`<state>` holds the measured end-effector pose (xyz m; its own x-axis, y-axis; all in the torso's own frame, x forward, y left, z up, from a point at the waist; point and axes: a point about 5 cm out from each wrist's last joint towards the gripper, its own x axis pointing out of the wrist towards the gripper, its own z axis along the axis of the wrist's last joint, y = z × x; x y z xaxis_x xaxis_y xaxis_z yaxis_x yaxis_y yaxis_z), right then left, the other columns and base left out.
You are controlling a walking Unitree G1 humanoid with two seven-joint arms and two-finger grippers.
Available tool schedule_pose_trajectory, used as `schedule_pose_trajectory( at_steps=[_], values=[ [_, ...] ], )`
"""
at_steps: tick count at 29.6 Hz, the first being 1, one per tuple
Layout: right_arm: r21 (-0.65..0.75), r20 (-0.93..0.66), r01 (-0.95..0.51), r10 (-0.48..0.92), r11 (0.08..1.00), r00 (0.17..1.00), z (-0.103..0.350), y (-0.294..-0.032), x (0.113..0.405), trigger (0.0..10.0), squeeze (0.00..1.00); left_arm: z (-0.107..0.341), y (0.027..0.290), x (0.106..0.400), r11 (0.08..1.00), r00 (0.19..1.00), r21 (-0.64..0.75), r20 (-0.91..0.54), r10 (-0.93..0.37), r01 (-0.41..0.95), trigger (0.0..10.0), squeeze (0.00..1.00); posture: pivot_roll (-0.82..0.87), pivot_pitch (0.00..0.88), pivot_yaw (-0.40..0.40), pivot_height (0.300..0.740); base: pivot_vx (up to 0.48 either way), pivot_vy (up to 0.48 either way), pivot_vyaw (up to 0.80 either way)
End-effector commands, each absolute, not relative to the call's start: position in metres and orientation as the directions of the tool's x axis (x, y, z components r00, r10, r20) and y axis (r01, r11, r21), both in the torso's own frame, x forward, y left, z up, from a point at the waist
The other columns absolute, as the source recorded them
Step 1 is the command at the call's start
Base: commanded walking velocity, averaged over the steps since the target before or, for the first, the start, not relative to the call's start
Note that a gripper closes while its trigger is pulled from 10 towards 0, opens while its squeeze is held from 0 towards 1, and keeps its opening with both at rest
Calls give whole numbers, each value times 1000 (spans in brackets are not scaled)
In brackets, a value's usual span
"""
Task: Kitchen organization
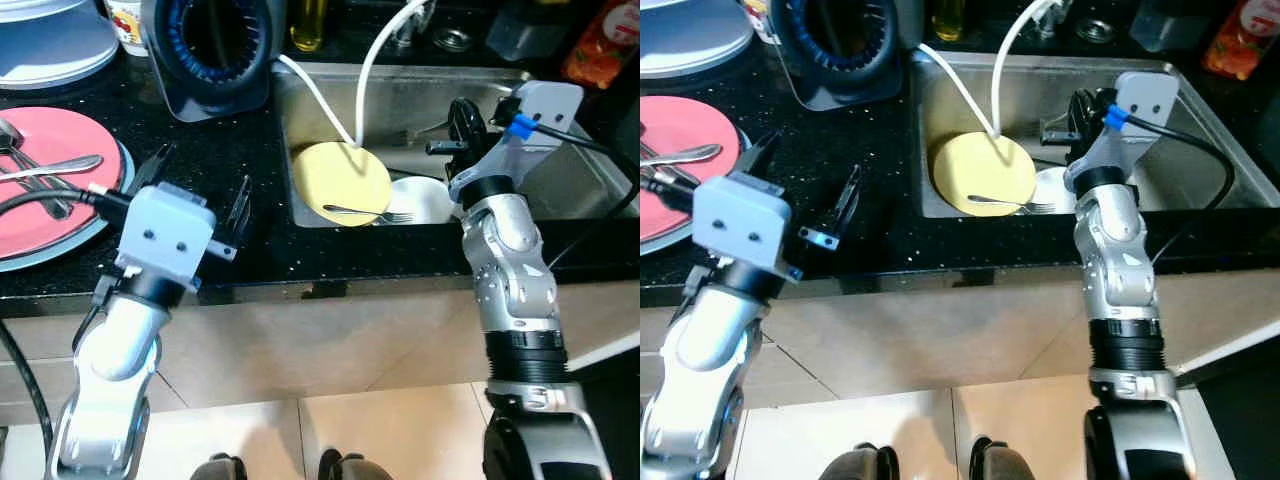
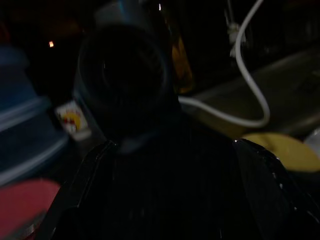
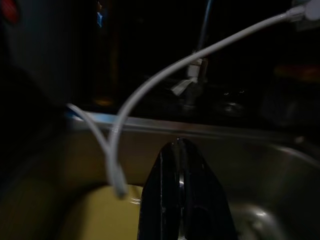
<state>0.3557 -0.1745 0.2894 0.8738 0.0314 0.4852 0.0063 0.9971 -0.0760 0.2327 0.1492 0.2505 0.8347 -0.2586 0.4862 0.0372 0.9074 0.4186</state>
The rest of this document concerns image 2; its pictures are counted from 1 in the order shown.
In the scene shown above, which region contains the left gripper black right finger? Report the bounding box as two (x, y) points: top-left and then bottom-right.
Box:
(232, 138), (320, 240)

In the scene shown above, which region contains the metal faucet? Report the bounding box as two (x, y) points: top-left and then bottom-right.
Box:
(224, 0), (249, 59)

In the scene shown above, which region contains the white stacked plastic container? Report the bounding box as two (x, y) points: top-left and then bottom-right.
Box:
(0, 46), (70, 187)

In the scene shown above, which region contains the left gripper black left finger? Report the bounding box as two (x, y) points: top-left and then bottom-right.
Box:
(39, 140), (119, 240)

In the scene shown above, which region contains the white printed cup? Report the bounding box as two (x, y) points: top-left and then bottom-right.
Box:
(53, 98), (92, 141)

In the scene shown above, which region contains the black round kitchen appliance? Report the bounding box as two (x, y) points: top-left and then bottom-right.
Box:
(73, 0), (181, 152)

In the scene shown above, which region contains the pink plate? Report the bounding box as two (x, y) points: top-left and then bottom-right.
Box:
(0, 178), (61, 240)

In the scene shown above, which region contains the stainless steel sink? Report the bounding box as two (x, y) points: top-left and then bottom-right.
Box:
(189, 49), (320, 141)

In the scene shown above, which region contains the yellow plate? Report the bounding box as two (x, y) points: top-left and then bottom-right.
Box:
(241, 132), (320, 173)

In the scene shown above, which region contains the white hose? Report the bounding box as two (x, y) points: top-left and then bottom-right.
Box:
(178, 0), (271, 129)

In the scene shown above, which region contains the yellow oil bottle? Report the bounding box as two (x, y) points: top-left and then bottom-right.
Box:
(162, 0), (196, 95)

